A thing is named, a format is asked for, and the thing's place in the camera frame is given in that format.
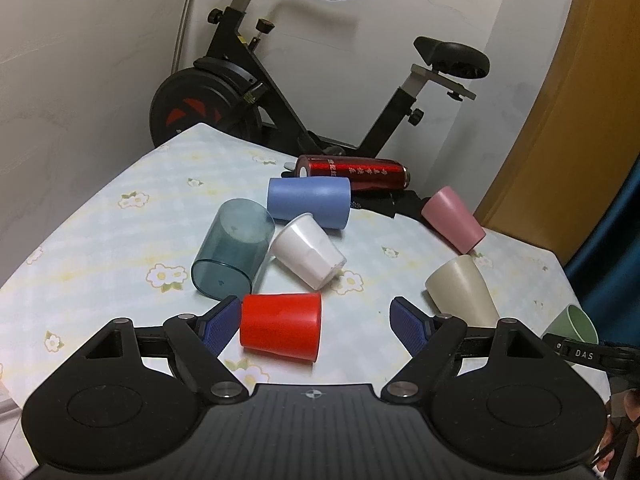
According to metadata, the black exercise bike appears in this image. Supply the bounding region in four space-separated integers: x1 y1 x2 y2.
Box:
148 0 491 162

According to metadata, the floral tablecloth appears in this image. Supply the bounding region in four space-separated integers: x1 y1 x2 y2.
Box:
0 122 612 413

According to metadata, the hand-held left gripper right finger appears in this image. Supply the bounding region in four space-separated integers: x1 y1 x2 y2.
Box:
382 296 557 405

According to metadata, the white plastic cup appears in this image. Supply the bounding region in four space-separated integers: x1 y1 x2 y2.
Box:
270 212 348 290

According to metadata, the beige cup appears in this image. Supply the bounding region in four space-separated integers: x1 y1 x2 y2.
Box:
424 254 501 329

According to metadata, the dark blue cloth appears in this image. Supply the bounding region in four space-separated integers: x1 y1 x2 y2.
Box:
564 194 640 347

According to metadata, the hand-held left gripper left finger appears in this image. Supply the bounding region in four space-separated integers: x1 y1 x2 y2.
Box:
82 295 249 405

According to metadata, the pink cup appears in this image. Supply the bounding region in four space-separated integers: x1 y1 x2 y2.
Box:
420 185 487 255

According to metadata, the wooden door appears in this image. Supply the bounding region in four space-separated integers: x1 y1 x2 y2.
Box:
474 0 640 267

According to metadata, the red plastic cup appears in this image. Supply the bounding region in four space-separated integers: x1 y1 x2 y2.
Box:
239 292 322 364

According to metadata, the clear teal plastic cup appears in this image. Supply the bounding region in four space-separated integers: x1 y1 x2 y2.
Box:
190 198 276 300

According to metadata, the metal wall pipe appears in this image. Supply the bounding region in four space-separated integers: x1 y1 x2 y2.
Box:
171 0 204 77

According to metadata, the light green cup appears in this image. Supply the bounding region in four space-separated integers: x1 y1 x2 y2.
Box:
542 304 600 346

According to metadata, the red metal bottle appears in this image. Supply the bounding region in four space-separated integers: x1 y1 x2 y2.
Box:
283 154 412 195

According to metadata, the light blue cup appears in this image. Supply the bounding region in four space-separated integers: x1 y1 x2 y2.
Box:
266 176 352 231

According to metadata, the person's right hand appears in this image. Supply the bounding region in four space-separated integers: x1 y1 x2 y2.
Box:
593 389 640 477

